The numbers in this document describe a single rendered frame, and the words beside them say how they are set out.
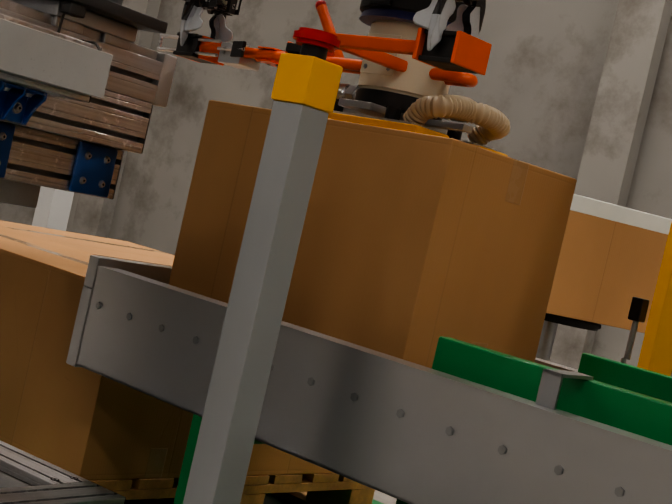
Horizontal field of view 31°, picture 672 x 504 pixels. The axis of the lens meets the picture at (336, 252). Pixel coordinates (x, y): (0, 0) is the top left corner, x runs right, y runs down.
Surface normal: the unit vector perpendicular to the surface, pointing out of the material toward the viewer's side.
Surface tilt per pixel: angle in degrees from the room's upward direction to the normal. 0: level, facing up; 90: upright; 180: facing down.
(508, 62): 90
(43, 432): 90
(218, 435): 90
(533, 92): 90
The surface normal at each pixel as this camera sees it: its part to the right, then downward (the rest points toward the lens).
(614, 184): -0.56, -0.10
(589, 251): 0.41, 0.12
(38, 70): 0.80, 0.20
